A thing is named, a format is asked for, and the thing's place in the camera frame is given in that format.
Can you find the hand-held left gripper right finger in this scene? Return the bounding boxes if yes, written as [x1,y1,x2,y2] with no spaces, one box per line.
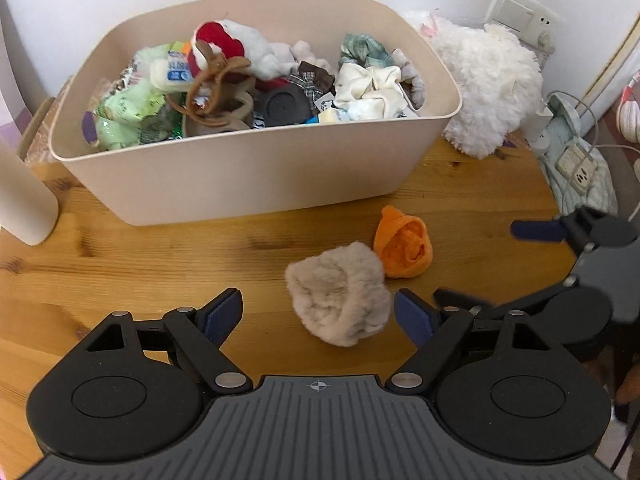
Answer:
[390,288,563,394]

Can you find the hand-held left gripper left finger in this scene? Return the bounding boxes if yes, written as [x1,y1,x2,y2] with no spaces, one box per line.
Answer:
[87,287,251,394]

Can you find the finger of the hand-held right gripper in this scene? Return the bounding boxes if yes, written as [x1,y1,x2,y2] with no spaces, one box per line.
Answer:
[510,205,640,261]
[432,280,583,321]

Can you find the pale fluffy hat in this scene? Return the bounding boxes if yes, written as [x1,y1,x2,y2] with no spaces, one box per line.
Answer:
[285,241,392,347]

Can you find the beige plastic storage bin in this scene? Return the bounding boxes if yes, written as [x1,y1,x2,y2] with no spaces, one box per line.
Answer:
[48,0,462,227]

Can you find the cream scrunchie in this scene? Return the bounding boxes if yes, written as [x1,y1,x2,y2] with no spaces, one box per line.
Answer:
[334,65,408,121]

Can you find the green snack packet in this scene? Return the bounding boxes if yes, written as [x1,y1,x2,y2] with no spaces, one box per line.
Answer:
[95,42,183,151]

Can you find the brown antler headband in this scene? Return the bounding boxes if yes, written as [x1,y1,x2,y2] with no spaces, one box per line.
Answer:
[167,40,256,136]

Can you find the green scrunchie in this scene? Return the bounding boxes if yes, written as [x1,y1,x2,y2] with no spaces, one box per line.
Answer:
[340,33,392,68]

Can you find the orange sock bundle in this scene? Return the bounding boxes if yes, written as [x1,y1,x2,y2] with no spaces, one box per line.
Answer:
[373,205,434,279]

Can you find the beige power strip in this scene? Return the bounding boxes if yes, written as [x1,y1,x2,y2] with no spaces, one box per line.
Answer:
[556,142,599,192]

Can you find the wooden desk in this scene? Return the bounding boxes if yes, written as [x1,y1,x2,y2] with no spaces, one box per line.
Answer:
[0,130,576,466]

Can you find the grey bed sheet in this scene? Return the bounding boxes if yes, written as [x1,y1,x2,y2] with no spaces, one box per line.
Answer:
[595,105,640,211]

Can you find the white charger plug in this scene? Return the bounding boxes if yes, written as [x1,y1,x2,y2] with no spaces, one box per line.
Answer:
[529,105,555,153]

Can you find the orange white headphones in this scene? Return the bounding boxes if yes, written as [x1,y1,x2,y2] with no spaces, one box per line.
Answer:
[616,72,640,143]

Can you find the white fluffy plush toy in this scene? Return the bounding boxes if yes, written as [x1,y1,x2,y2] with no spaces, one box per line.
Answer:
[400,10,545,161]

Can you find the dark grey round case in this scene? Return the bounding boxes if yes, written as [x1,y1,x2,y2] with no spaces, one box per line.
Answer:
[257,87,311,128]

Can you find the white thermos bottle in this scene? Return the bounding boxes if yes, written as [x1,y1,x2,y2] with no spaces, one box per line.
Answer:
[0,137,60,247]

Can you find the small white bottle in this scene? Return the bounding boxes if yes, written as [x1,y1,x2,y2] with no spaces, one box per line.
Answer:
[150,57,193,92]

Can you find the plaid hair bow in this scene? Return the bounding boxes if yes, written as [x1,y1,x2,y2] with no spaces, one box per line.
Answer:
[287,62,336,108]

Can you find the clear floral table mat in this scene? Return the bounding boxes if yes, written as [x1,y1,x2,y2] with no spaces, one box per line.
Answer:
[17,77,68,166]

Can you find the white cable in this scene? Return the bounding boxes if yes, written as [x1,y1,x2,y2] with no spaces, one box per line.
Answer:
[550,91,640,181]

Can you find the white wall switch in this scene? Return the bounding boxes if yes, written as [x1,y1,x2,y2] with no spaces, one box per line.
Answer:
[484,0,563,58]

